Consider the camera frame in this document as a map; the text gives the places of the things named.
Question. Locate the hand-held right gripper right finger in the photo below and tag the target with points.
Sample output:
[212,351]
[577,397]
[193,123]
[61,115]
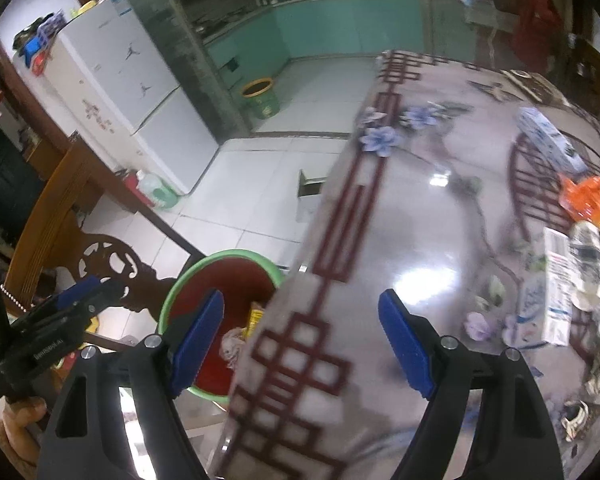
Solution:
[407,347]

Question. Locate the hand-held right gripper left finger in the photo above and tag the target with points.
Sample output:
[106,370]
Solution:
[200,340]

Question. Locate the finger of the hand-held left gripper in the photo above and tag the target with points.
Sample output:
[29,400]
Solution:
[70,295]
[105,302]

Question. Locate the white paper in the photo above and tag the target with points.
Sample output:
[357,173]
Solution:
[232,347]

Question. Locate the green bin with red bag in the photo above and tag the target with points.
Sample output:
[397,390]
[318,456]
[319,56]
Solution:
[240,280]

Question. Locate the light blue white carton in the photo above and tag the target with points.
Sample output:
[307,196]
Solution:
[555,285]

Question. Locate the white dark wrapper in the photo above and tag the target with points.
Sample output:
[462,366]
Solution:
[576,420]

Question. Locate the clear plastic bottle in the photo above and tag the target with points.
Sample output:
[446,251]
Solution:
[586,255]

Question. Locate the orange plastic wrapper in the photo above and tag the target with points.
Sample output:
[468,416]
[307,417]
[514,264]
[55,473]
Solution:
[585,197]

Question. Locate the white blue milk carton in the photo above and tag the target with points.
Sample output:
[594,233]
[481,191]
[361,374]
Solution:
[550,140]

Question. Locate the carved wooden chair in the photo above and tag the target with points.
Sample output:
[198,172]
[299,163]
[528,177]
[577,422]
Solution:
[55,195]

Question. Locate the green detergent bottle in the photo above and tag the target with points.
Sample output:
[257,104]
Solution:
[157,192]

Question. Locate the black television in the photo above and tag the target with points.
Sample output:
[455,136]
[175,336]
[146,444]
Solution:
[10,185]

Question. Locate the floral tablecloth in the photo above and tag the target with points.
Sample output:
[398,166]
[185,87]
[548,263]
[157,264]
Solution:
[405,210]

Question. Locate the white refrigerator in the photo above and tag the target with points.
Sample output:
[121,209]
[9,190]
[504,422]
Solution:
[130,75]

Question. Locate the small green waste basket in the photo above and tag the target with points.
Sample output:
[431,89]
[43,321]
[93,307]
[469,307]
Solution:
[262,102]

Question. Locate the colourful packets pile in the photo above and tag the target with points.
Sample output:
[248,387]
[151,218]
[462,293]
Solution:
[37,42]

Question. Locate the yellow plastic item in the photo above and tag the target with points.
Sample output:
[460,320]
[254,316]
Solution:
[84,8]

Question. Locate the glass sliding door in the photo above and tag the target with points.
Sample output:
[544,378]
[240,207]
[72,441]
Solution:
[445,25]

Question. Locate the teal kitchen cabinets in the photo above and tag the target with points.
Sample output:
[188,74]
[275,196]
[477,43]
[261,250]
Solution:
[330,25]

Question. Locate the red apron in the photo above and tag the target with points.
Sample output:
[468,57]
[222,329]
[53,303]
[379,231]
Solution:
[530,20]

